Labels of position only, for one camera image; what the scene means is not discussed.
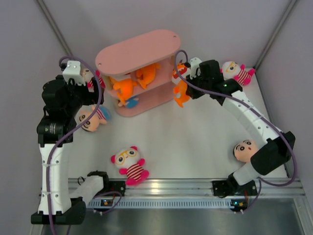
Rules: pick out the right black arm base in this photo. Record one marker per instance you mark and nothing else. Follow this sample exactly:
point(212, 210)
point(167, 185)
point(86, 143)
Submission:
point(225, 188)

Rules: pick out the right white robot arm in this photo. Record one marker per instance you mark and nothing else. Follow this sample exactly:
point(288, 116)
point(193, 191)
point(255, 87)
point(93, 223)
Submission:
point(274, 147)

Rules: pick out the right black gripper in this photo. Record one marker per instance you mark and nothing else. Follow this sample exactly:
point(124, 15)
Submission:
point(191, 93)

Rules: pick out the white panda plush front centre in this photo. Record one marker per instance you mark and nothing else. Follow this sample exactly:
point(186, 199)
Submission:
point(130, 163)

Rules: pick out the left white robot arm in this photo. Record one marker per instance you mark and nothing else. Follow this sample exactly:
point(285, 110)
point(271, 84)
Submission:
point(57, 207)

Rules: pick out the aluminium front rail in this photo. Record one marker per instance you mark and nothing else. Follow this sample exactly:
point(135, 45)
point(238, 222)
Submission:
point(203, 188)

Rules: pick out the boy doll plush right side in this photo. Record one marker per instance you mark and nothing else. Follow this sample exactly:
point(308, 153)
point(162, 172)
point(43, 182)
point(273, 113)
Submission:
point(244, 150)

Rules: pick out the boy doll plush on shelf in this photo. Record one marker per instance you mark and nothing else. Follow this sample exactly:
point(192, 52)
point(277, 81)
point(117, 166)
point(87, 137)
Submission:
point(129, 103)

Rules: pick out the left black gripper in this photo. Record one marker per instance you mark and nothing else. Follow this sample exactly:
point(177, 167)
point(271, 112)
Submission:
point(91, 98)

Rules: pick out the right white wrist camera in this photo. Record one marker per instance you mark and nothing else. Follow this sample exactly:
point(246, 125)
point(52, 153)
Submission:
point(194, 67)

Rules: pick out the white panda plush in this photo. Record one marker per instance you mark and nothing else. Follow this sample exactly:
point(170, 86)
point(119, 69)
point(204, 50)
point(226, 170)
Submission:
point(88, 77)
point(130, 163)
point(232, 70)

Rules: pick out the white panda plush right back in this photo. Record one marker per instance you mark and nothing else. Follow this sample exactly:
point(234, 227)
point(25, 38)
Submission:
point(232, 70)

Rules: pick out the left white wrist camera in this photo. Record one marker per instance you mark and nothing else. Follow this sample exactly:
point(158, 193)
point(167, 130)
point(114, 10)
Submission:
point(73, 71)

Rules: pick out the white slotted cable duct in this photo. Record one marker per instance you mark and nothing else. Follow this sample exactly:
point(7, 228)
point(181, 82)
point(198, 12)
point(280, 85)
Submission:
point(127, 203)

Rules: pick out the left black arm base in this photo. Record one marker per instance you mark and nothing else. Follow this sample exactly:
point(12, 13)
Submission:
point(116, 190)

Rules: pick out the boy doll plush blue cap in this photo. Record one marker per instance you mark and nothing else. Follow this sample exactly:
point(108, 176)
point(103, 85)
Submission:
point(101, 117)

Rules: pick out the orange shark plush on shelf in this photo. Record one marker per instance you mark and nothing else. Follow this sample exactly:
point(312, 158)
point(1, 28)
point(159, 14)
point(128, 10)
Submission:
point(126, 88)

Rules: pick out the white panda plush left back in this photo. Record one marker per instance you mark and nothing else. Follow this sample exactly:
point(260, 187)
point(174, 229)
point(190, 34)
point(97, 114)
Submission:
point(88, 77)

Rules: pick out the small orange shark plush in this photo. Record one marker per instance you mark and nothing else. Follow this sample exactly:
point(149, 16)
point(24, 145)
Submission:
point(146, 75)

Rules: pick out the pink three-tier toy shelf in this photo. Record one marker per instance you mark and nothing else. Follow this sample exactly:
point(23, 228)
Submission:
point(121, 60)

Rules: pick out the large orange shark plush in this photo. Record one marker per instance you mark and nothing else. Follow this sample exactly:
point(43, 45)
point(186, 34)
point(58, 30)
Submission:
point(180, 87)

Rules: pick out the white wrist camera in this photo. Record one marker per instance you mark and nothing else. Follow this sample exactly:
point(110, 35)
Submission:
point(194, 67)
point(73, 71)

